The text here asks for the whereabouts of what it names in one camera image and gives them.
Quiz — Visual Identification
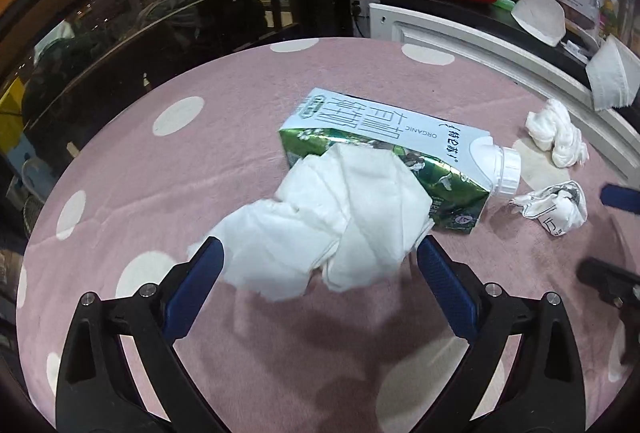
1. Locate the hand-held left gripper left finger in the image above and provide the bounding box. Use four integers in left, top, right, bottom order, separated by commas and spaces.
55, 235, 226, 433

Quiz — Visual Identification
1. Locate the yellow box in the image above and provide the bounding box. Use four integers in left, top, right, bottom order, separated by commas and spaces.
0, 78, 26, 148

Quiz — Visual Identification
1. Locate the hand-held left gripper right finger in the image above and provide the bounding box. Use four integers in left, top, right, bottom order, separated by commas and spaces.
416, 235, 586, 433

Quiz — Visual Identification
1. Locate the large white tissue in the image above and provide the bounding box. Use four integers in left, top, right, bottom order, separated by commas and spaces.
186, 142, 436, 304

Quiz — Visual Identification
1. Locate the green and white milk carton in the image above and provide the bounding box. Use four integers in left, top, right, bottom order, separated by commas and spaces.
277, 87, 522, 234

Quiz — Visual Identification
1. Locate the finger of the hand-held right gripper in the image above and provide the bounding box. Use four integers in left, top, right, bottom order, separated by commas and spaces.
600, 183, 640, 216
576, 257, 640, 311

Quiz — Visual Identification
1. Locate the white face mask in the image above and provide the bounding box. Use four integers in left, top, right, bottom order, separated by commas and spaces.
510, 0, 567, 48
586, 34, 640, 112

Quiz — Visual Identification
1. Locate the crumpled printed white wrapper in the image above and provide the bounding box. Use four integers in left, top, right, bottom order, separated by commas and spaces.
510, 180, 588, 238

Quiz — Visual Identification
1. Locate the small white crumpled tissue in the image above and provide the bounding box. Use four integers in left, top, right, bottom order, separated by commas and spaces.
525, 98, 590, 168

